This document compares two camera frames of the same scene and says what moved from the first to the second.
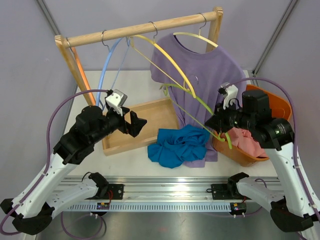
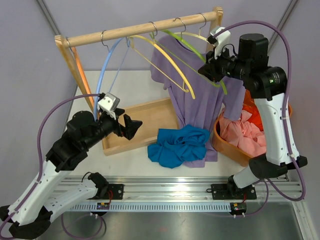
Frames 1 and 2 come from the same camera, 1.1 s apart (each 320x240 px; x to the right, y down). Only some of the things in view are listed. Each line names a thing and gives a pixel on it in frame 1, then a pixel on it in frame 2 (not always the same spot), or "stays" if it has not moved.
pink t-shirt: [242, 138] stays
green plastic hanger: [164, 88] to [190, 49]
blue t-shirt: [175, 146] stays
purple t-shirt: [195, 79] stays
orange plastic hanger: [84, 75] stays
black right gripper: [218, 121] to [210, 69]
